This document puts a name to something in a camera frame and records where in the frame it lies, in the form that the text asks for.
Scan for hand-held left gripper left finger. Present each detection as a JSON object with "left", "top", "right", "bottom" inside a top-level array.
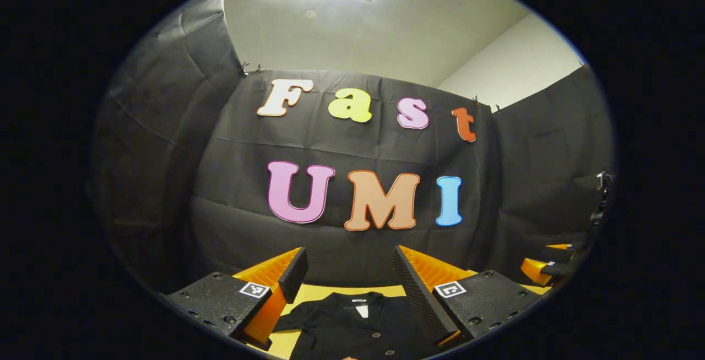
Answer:
[{"left": 162, "top": 246, "right": 309, "bottom": 351}]

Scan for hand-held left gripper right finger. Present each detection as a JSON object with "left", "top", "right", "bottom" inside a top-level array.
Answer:
[{"left": 392, "top": 244, "right": 543, "bottom": 348}]

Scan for black shirt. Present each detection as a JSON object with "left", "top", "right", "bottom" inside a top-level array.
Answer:
[{"left": 273, "top": 291, "right": 441, "bottom": 360}]

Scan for black backdrop cloth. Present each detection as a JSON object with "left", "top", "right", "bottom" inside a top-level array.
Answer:
[{"left": 88, "top": 0, "right": 616, "bottom": 294}]

